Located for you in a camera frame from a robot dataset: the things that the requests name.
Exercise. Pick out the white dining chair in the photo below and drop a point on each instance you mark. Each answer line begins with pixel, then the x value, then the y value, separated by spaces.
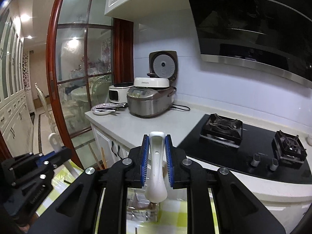
pixel 42 98

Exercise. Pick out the white ceramic spoon with hole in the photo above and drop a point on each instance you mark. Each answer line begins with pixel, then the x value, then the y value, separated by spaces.
pixel 156 190

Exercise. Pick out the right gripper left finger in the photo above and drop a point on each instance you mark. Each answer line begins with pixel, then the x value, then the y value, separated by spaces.
pixel 131 171

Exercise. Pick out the silver rice cooker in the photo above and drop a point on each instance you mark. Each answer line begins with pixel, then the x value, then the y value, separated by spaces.
pixel 153 95

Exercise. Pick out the white small cooker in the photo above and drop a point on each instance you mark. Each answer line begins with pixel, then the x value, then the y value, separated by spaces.
pixel 118 92

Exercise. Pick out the black gas stove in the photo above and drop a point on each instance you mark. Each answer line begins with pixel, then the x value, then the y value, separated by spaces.
pixel 250 150

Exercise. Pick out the brown chopstick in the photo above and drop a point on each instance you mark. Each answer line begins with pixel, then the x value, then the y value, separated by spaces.
pixel 95 157

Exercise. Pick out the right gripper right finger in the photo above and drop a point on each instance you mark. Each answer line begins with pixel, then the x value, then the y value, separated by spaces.
pixel 183 172

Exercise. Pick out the white lower cabinet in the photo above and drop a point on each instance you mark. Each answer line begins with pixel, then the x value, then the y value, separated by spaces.
pixel 288 202

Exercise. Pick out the green checkered tablecloth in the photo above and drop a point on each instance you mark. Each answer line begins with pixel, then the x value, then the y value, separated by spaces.
pixel 172 216

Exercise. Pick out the white plate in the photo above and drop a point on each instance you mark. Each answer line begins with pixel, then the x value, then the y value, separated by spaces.
pixel 105 108

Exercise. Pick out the metal wire utensil rack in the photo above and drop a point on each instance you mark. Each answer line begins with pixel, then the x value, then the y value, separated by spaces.
pixel 139 208

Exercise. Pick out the red wooden door frame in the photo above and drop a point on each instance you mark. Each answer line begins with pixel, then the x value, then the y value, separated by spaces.
pixel 50 56

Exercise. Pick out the white display cabinet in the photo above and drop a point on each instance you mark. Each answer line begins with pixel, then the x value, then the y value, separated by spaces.
pixel 16 124

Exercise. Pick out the black range hood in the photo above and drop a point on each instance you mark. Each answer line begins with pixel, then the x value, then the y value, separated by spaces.
pixel 262 35

